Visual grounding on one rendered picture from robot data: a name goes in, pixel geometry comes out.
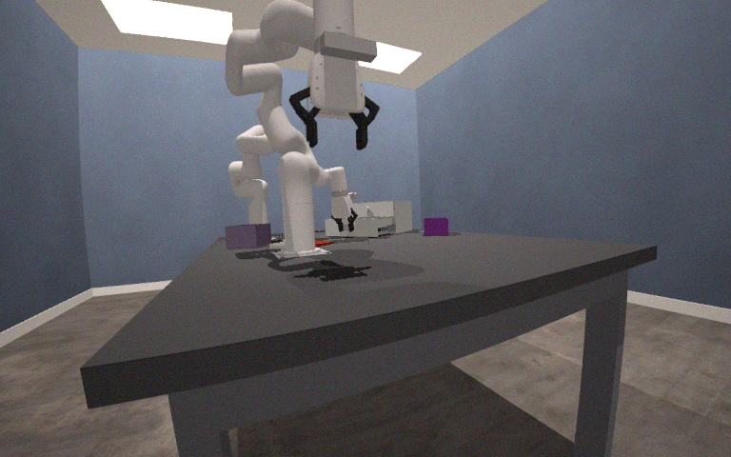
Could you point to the purple open-top box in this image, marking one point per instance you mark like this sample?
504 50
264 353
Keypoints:
248 236
436 226

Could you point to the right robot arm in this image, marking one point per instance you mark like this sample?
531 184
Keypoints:
294 23

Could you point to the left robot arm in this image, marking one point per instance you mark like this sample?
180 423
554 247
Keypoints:
243 175

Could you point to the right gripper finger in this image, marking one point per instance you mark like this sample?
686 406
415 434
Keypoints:
362 122
307 117

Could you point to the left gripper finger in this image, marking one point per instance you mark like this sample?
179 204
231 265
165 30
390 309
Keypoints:
339 222
351 220

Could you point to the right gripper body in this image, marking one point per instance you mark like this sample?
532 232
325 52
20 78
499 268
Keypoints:
335 84

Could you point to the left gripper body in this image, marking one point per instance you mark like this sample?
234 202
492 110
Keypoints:
341 207

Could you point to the white cabinet with drawer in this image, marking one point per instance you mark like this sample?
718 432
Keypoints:
375 218

